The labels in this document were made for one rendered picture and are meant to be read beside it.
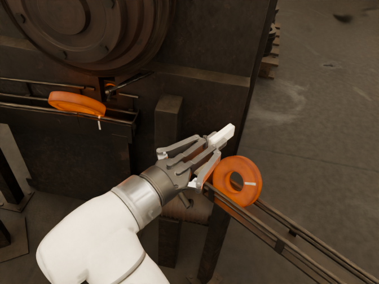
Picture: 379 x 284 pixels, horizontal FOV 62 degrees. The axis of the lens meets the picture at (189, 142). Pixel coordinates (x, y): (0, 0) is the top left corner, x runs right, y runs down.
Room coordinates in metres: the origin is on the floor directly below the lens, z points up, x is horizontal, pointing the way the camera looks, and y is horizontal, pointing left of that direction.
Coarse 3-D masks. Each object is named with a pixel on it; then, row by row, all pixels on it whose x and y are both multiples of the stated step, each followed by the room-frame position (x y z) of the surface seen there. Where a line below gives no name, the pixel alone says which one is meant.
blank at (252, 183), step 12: (240, 156) 0.64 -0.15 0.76; (216, 168) 0.63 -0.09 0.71; (228, 168) 0.62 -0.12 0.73; (240, 168) 0.60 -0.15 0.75; (252, 168) 0.59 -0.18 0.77; (216, 180) 0.61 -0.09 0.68; (228, 180) 0.61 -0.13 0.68; (252, 180) 0.57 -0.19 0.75; (228, 192) 0.57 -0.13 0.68; (240, 192) 0.56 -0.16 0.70; (252, 192) 0.55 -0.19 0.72; (240, 204) 0.54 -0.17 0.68
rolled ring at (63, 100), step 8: (56, 96) 0.77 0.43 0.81; (64, 96) 0.76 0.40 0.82; (72, 96) 0.77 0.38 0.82; (80, 96) 0.77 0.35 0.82; (56, 104) 0.79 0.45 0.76; (64, 104) 0.83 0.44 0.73; (72, 104) 0.76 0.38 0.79; (80, 104) 0.76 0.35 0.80; (88, 104) 0.77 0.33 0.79; (96, 104) 0.79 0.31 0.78; (88, 112) 0.84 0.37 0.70; (96, 112) 0.79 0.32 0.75; (104, 112) 0.82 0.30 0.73
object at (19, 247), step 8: (0, 224) 0.66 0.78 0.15; (8, 224) 0.74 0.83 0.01; (16, 224) 0.74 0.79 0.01; (24, 224) 0.75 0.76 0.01; (0, 232) 0.64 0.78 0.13; (8, 232) 0.69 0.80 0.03; (16, 232) 0.70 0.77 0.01; (24, 232) 0.71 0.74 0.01; (0, 240) 0.63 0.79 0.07; (8, 240) 0.65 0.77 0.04; (16, 240) 0.67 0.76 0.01; (24, 240) 0.67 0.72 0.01; (0, 248) 0.62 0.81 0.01; (8, 248) 0.62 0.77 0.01; (16, 248) 0.63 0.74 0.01; (24, 248) 0.63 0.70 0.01; (0, 256) 0.58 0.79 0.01; (8, 256) 0.59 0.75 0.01; (16, 256) 0.59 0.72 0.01
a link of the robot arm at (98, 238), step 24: (72, 216) 0.26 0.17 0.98; (96, 216) 0.26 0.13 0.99; (120, 216) 0.27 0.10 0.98; (48, 240) 0.22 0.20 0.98; (72, 240) 0.22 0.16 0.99; (96, 240) 0.23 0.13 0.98; (120, 240) 0.24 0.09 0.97; (48, 264) 0.19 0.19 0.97; (72, 264) 0.19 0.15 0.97; (96, 264) 0.20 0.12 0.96; (120, 264) 0.21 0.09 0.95
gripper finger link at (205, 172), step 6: (216, 156) 0.44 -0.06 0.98; (210, 162) 0.42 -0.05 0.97; (216, 162) 0.43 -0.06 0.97; (204, 168) 0.40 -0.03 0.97; (210, 168) 0.41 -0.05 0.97; (204, 174) 0.39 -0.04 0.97; (198, 180) 0.37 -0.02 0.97; (204, 180) 0.39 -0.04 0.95; (198, 186) 0.36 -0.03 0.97; (198, 192) 0.36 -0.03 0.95
